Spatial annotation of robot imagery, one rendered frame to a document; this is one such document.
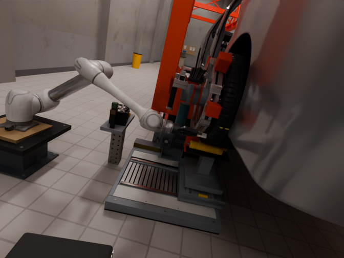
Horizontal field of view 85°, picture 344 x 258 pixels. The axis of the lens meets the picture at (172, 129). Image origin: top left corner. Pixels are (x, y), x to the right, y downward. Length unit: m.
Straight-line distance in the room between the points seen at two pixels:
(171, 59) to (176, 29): 0.24
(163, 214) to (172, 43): 1.38
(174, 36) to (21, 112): 1.32
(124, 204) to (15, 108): 1.01
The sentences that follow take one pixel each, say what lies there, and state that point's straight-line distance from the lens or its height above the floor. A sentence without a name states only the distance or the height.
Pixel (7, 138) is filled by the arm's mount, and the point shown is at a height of 0.32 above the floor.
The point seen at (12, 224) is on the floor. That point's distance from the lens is 1.49.
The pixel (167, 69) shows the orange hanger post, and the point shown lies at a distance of 1.81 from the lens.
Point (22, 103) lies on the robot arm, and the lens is 1.69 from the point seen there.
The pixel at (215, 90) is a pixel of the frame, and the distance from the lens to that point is 1.13.
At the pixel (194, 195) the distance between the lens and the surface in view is 1.50.
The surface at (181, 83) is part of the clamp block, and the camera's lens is 1.19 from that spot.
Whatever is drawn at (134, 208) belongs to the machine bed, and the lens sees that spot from 1.41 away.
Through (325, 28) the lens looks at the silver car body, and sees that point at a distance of 0.70.
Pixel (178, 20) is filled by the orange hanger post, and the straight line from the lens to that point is 1.82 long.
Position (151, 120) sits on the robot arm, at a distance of 1.01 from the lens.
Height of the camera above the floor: 1.10
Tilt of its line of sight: 22 degrees down
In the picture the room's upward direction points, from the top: 15 degrees clockwise
